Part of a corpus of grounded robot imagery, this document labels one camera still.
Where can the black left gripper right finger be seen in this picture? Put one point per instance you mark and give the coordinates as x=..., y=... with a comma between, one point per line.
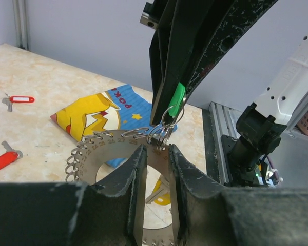
x=204, y=212

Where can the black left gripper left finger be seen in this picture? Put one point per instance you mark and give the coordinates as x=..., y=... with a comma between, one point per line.
x=38, y=213

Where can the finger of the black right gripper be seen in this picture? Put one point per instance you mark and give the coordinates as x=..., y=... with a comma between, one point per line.
x=225, y=23
x=182, y=34

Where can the green key tag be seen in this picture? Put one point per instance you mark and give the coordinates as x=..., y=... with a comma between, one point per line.
x=176, y=100

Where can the steel key ring disc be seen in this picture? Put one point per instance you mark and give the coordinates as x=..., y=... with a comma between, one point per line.
x=113, y=167

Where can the red key tag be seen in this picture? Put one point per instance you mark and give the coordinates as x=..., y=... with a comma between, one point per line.
x=21, y=99

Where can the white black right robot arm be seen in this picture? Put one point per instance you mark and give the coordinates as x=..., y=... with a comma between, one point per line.
x=262, y=123

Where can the red key tag plain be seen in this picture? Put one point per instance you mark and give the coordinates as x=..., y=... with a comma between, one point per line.
x=8, y=158

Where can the yellow blue cartoon cloth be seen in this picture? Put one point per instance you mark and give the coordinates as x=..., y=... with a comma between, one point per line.
x=120, y=108

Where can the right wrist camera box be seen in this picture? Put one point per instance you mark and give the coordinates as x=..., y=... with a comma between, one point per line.
x=151, y=14

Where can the aluminium frame rail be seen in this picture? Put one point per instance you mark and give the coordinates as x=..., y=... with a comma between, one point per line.
x=21, y=23

